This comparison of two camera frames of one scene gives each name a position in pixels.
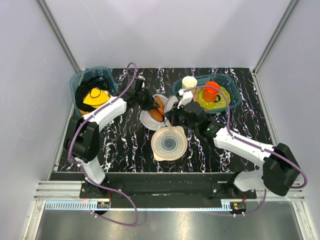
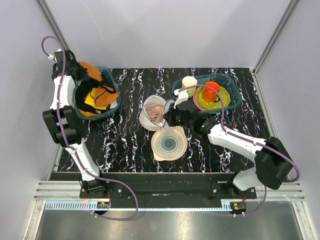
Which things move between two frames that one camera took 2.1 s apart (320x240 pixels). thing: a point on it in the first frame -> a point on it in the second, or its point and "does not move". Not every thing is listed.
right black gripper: x=170 y=116 does not move
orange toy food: x=158 y=114 -> x=104 y=95
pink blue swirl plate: x=169 y=143 does not move
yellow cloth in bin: x=96 y=98 does not move
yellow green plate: x=221 y=104 does not move
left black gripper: x=151 y=102 -> x=83 y=71
